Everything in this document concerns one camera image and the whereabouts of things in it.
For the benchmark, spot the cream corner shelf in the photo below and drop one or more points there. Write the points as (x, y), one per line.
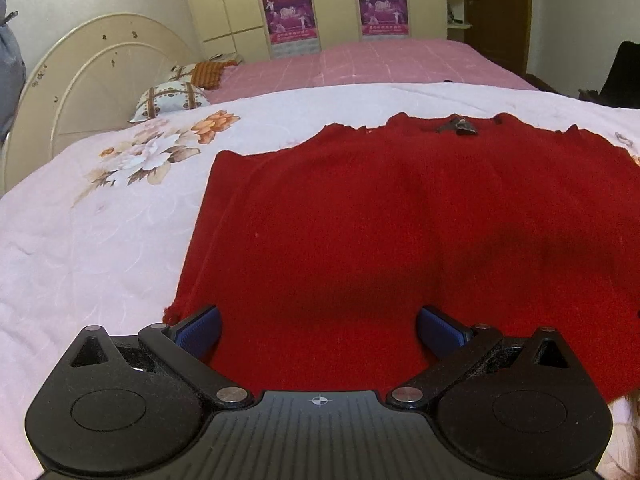
(456, 0)

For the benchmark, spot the brown wooden door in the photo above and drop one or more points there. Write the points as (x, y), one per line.
(500, 10)

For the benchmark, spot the purple wall poster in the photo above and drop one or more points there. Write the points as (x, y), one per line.
(290, 15)
(384, 7)

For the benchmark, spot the cream wardrobe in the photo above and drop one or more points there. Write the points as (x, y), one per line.
(335, 10)

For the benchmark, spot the pink bed cover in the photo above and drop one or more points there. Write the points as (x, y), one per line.
(375, 62)

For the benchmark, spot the cream round headboard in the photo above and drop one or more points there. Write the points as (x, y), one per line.
(85, 85)

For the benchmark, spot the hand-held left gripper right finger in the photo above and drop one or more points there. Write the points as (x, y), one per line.
(440, 329)

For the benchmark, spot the red beaded sweater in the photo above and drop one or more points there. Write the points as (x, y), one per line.
(375, 210)

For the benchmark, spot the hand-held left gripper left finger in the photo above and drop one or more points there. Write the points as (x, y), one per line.
(200, 331)

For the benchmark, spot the grey blue curtain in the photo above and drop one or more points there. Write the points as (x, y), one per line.
(11, 60)

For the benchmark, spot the white floral blanket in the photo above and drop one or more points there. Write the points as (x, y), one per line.
(100, 260)

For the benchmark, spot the white brown patterned pillow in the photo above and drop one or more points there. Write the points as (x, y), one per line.
(170, 102)
(182, 72)

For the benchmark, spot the orange patterned pillow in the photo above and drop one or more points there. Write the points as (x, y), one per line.
(210, 74)

